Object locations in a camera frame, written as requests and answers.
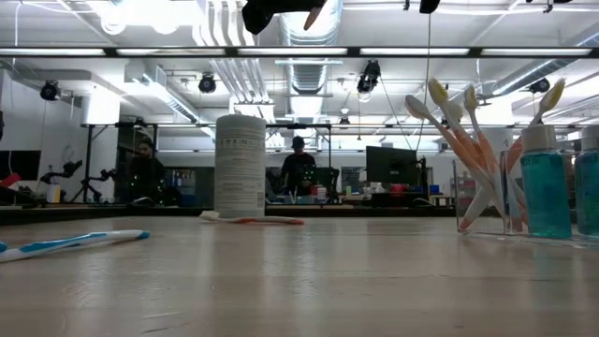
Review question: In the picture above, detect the blue white toothbrush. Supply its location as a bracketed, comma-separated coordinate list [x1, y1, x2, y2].
[0, 228, 151, 264]

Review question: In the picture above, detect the black overhead beam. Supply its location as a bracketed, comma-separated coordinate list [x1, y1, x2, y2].
[0, 45, 599, 59]

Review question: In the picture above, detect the white paper cup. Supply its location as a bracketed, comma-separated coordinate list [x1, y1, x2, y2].
[213, 113, 268, 220]

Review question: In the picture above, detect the black monitor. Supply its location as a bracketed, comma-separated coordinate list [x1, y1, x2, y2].
[365, 145, 419, 187]

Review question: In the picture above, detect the person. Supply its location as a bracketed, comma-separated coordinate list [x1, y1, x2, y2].
[279, 135, 317, 198]
[125, 136, 166, 207]

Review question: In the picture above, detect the thin hanging cable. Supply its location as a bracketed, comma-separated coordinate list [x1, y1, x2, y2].
[415, 12, 432, 152]

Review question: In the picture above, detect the silver ventilation duct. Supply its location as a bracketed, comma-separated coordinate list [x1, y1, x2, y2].
[279, 0, 343, 95]

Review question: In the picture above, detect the black wall screen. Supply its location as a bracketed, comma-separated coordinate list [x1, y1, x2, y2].
[0, 149, 42, 182]

